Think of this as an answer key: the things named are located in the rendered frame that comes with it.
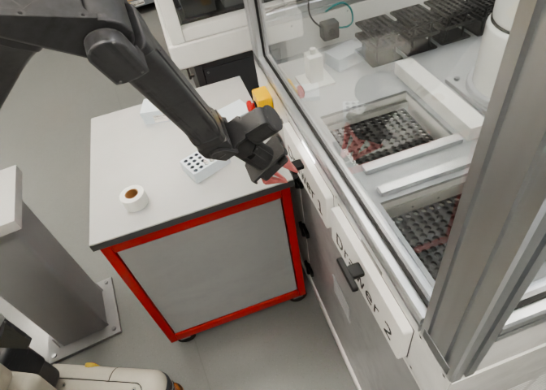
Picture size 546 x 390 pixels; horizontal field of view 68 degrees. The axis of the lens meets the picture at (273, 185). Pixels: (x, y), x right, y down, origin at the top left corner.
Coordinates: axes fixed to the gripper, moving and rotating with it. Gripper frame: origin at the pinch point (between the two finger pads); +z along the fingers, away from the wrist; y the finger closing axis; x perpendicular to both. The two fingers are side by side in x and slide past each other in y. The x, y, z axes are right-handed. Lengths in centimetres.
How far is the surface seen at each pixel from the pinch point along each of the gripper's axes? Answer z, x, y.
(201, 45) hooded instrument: -1, 83, -7
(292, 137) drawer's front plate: 1.0, 9.9, 4.8
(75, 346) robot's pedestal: 19, 32, -128
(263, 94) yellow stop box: 2.3, 34.2, 3.7
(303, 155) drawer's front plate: 1.0, 2.5, 5.0
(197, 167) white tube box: -2.7, 25.2, -23.2
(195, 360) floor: 47, 8, -91
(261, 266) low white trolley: 37, 14, -40
